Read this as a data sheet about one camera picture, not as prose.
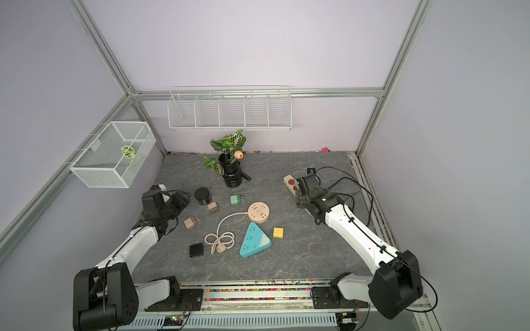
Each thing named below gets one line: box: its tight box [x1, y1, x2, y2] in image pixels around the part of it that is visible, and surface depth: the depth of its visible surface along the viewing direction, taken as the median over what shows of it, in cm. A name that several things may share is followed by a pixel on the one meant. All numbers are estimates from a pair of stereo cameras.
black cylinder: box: [193, 186, 212, 206], surface depth 101 cm
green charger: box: [229, 194, 245, 205], surface depth 101 cm
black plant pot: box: [218, 153, 252, 188], surface depth 103 cm
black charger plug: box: [189, 242, 204, 259], surface depth 86 cm
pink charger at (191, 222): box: [183, 215, 201, 230], surface depth 93 cm
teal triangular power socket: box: [239, 222, 272, 259], surface depth 86 cm
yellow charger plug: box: [273, 226, 284, 239], surface depth 89 cm
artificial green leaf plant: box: [201, 128, 248, 177], surface depth 88 cm
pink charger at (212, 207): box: [207, 201, 219, 212], surface depth 98 cm
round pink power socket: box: [247, 201, 270, 225], surface depth 96 cm
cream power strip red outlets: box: [282, 174, 299, 197], surface depth 107 cm
